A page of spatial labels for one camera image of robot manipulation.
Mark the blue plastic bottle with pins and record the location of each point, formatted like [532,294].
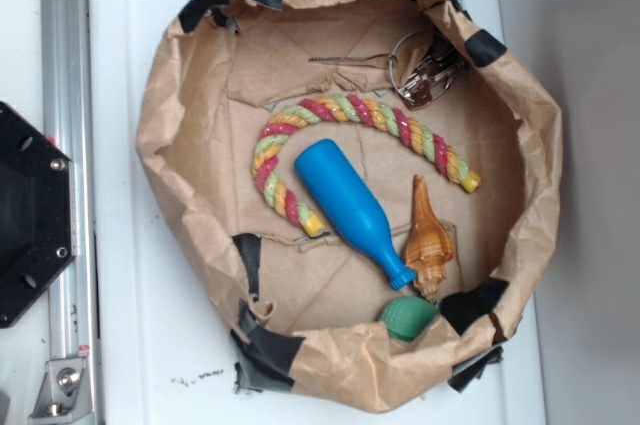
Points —
[351,207]

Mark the brown paper bag bin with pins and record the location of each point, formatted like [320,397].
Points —
[239,88]

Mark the orange conch seashell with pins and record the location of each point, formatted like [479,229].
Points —
[429,247]

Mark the green textured ball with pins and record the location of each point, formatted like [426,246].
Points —
[407,317]

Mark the white tray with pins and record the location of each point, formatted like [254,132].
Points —
[167,358]

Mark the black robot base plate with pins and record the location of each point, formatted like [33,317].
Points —
[36,215]

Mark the aluminium extrusion rail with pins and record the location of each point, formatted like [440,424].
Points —
[73,296]

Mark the metal corner bracket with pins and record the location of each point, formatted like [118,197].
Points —
[64,396]

